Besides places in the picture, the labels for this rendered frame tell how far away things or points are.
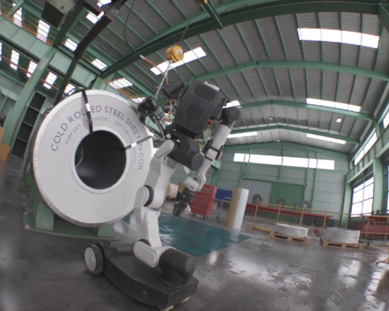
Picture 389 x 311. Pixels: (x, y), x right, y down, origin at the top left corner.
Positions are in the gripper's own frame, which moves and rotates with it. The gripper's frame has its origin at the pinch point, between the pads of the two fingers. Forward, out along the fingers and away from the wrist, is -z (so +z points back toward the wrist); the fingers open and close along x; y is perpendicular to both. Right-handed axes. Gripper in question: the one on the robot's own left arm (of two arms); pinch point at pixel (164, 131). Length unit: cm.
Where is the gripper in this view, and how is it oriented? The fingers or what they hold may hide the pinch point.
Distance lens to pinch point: 175.3
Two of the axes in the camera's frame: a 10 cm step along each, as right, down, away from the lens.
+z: 8.7, -4.8, -0.7
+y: 4.3, 7.0, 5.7
